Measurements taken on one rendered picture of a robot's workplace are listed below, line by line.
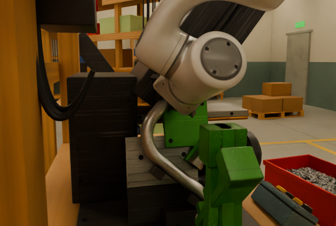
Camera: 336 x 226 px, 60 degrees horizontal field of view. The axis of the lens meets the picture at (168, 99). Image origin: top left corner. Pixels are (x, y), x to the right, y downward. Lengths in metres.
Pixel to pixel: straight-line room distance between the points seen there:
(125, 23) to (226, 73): 3.60
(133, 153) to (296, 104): 6.71
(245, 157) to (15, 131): 0.34
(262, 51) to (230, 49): 10.63
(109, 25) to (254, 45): 7.43
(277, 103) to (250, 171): 6.53
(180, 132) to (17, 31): 0.43
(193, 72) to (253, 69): 10.49
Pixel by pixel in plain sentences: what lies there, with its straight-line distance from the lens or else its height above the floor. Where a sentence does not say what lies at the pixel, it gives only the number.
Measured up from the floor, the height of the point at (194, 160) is 1.05.
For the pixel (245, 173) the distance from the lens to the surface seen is 0.45.
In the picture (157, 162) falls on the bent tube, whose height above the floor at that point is 1.05.
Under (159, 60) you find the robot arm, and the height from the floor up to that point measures 1.28.
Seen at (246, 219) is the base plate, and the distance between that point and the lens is 0.79.
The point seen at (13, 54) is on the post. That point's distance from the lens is 0.47.
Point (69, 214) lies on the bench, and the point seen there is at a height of 0.88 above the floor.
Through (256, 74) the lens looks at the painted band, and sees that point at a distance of 10.94.
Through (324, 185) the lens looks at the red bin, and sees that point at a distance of 1.09.
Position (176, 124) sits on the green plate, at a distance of 0.73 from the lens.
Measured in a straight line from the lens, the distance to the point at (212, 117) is 0.89.
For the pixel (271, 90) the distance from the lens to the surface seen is 7.35.
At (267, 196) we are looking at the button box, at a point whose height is 0.93.
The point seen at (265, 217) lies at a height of 0.90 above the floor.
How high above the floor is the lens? 1.28
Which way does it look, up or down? 8 degrees down
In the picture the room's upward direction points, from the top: straight up
